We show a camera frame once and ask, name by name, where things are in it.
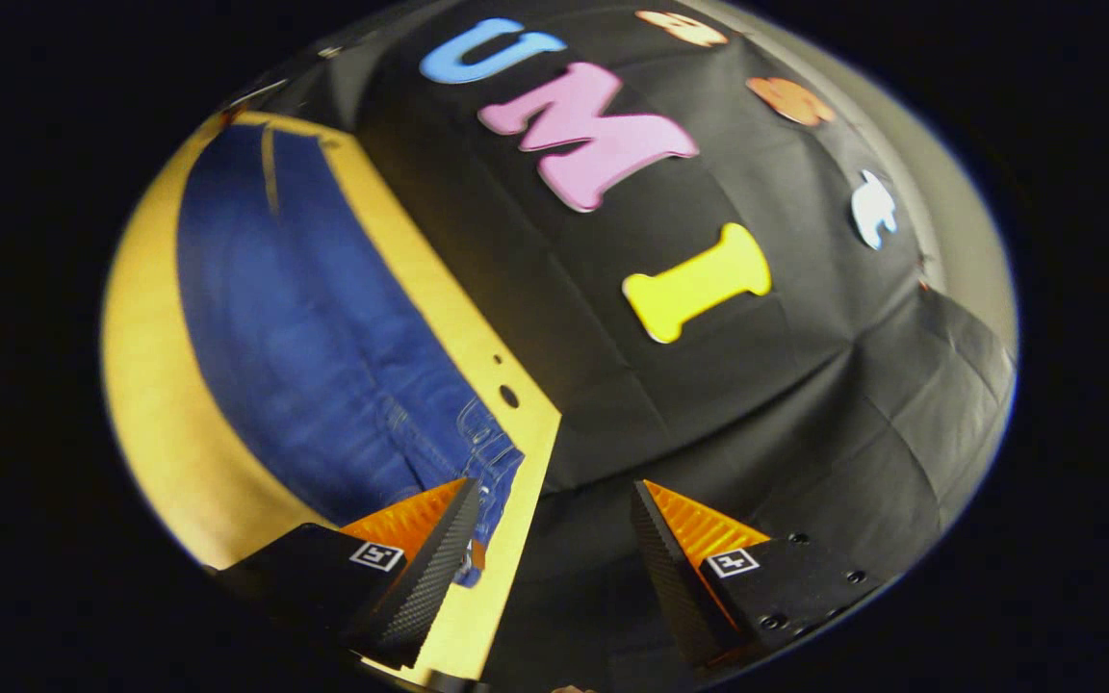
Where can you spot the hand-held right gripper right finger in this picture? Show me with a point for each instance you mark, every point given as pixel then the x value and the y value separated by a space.
pixel 675 577

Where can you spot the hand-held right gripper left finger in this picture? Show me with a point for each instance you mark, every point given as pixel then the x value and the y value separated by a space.
pixel 434 577

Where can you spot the blue jeans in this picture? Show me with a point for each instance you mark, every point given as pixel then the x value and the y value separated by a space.
pixel 304 337

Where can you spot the black backdrop cloth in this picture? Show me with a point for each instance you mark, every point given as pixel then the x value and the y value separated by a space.
pixel 805 385

